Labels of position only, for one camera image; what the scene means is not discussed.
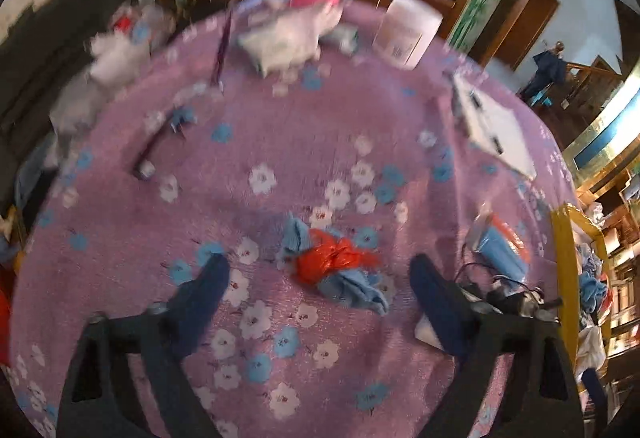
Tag metal tongs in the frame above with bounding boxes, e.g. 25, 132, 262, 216
131, 0, 259, 179

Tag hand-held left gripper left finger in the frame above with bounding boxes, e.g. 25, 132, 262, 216
57, 254, 231, 438

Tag wooden stair railing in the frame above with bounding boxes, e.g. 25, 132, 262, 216
545, 56, 627, 119

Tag purple floral tablecloth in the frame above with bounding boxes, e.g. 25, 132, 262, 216
10, 0, 581, 438

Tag white plastic jar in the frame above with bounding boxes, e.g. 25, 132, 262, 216
372, 0, 444, 71

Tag blue cloth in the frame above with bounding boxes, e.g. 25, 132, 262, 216
316, 267, 394, 317
579, 258, 610, 315
276, 214, 315, 269

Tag white glove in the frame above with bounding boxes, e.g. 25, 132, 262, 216
236, 0, 344, 77

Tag black bag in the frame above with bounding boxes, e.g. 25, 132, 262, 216
0, 0, 142, 135

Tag white crumpled tissue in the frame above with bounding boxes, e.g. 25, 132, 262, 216
414, 314, 447, 351

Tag red plastic bag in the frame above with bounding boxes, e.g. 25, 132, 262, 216
295, 228, 382, 286

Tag red cloth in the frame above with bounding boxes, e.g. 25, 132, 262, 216
0, 287, 12, 365

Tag white crumpled plastic bag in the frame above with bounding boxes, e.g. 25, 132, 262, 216
89, 28, 152, 86

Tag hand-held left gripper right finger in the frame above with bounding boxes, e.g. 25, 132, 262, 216
410, 254, 586, 438

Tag blue and orange packet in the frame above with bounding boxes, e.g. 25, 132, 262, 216
471, 212, 532, 282

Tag pale green cloth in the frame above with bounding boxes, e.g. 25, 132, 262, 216
324, 24, 360, 54

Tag white notebook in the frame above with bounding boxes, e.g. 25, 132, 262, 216
451, 72, 539, 182

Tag dark coat on post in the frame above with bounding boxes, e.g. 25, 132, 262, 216
520, 42, 569, 104

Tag small electric motor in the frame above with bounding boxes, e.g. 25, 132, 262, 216
459, 277, 562, 319

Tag wooden door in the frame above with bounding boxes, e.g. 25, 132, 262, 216
469, 0, 561, 69

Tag yellow box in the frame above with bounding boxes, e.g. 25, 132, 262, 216
549, 202, 640, 396

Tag dark pen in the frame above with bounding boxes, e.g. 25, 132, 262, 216
466, 89, 504, 155

